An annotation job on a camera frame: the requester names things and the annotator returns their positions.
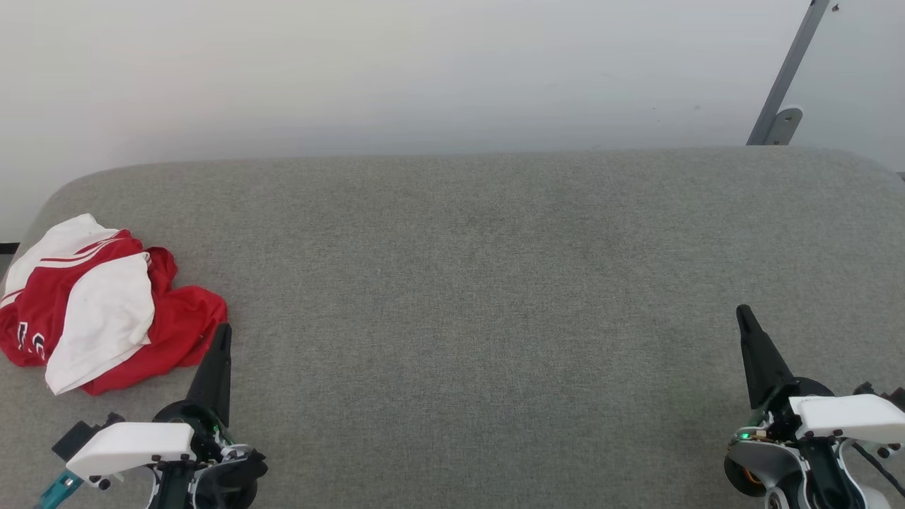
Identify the grey metal bar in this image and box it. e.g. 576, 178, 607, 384
747, 0, 831, 146

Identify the grey fabric sofa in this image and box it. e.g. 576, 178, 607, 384
0, 146, 905, 509

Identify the black right cable teal plug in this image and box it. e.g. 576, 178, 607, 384
848, 442, 905, 496

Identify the red and white shirt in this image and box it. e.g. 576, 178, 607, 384
0, 213, 228, 396

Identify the black cable teal plug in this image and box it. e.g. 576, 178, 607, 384
35, 469, 84, 509
848, 442, 905, 496

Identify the grey metal bracket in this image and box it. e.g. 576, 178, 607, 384
765, 106, 804, 146

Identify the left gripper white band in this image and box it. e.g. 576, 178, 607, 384
65, 324, 269, 509

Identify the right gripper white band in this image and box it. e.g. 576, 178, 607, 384
736, 305, 905, 453

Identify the black left cable teal plug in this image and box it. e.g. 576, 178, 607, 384
35, 469, 84, 509

